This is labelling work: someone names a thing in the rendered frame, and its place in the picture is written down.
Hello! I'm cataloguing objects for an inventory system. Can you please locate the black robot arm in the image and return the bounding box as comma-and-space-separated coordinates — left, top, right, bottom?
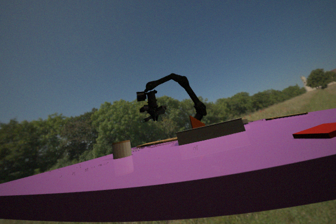
136, 73, 207, 121

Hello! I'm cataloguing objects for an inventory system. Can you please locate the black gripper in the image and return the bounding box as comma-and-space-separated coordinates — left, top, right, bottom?
140, 98, 166, 121

